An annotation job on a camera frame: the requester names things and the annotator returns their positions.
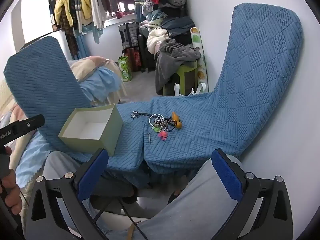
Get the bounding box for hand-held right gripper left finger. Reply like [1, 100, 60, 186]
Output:
[25, 148, 120, 240]

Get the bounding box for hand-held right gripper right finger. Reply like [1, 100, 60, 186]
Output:
[211, 148, 293, 240]

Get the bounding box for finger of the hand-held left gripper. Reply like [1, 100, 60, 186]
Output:
[10, 114, 46, 137]

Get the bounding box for pale green cardboard box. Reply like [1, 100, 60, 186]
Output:
[58, 103, 124, 156]

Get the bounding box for person's left hand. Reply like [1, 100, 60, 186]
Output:
[0, 146, 23, 216]

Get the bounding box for light blue bed sheet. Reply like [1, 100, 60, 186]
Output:
[14, 131, 52, 188]

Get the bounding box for person's right leg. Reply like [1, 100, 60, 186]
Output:
[96, 154, 247, 240]

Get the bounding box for dark slipper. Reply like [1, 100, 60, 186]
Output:
[121, 189, 138, 205]
[167, 189, 183, 205]

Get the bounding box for blue textured blanket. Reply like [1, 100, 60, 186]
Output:
[3, 36, 151, 188]

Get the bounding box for orange charm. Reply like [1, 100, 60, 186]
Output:
[171, 112, 183, 128]

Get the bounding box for silver bangle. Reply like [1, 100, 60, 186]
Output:
[149, 114, 163, 127]

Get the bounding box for blue covered chair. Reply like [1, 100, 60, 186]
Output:
[143, 3, 303, 175]

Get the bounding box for green plastic stool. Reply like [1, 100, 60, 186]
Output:
[163, 62, 198, 97]

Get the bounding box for white wardrobe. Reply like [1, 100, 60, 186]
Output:
[20, 0, 68, 55]

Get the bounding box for green shopping bag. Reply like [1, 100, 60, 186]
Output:
[118, 54, 133, 83]

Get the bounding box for red suitcase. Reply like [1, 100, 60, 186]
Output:
[124, 47, 142, 72]

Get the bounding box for row of hanging clothes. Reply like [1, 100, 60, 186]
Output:
[51, 0, 133, 58]

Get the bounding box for fruit print rolled mat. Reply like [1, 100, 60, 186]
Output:
[189, 27, 209, 93]

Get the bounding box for black suitcase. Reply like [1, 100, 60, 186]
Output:
[137, 33, 157, 72]

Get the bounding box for grey towel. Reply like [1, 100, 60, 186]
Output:
[154, 38, 202, 95]

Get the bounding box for grey suitcase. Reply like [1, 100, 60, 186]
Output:
[118, 22, 139, 49]

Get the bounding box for cream quilt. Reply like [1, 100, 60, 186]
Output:
[146, 28, 168, 54]

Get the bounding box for blue curtain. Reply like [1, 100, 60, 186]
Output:
[130, 0, 151, 23]

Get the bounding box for pile of clothes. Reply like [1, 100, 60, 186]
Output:
[139, 0, 197, 46]

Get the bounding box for black cable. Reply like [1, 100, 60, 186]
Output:
[94, 197, 150, 240]

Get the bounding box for black flower hair tie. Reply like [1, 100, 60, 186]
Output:
[130, 110, 152, 121]

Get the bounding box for dark bead bracelet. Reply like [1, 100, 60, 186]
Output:
[162, 117, 176, 132]

